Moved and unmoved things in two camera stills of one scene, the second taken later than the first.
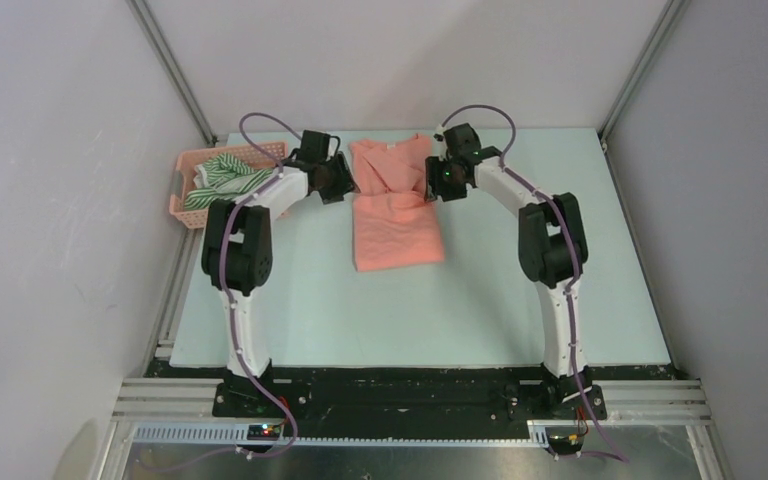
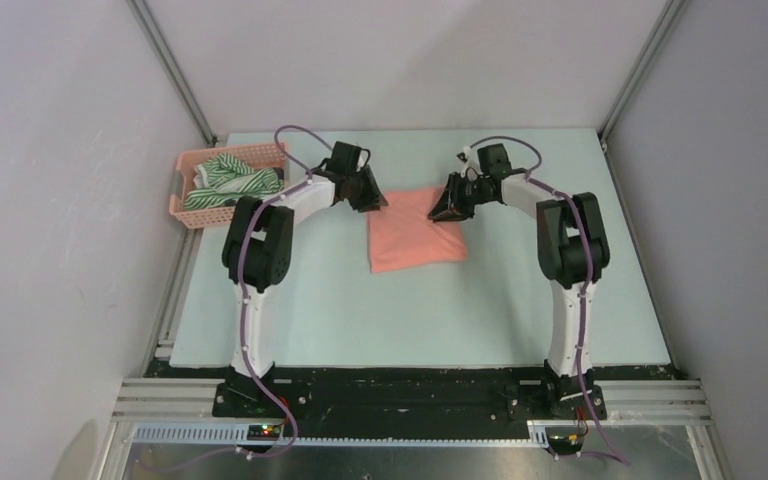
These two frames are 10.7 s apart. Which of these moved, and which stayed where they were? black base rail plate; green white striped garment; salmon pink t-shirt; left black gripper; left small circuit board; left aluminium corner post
Moved: left black gripper; salmon pink t-shirt
Stayed: green white striped garment; left small circuit board; left aluminium corner post; black base rail plate
